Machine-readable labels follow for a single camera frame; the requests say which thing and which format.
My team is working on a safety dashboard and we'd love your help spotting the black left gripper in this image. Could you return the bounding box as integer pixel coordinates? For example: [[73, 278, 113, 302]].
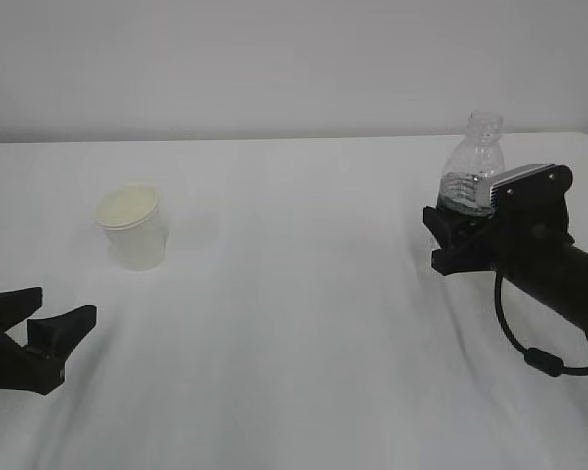
[[0, 287, 97, 395]]

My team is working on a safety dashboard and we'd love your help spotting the clear plastic water bottle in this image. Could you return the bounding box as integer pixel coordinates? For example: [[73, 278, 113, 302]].
[[437, 111, 505, 217]]

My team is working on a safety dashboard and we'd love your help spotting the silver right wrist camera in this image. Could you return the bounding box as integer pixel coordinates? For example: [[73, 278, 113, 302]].
[[475, 164, 573, 213]]

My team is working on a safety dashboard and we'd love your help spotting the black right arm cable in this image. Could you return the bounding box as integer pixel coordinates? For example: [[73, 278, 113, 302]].
[[493, 224, 588, 379]]

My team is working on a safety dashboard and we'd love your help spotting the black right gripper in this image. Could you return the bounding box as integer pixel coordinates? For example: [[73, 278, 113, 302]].
[[422, 197, 574, 276]]

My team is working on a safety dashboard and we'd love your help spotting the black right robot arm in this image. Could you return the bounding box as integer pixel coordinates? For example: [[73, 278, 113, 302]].
[[423, 198, 588, 377]]

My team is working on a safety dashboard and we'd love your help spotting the white paper cup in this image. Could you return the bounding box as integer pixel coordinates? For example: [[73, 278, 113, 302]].
[[95, 186, 166, 271]]

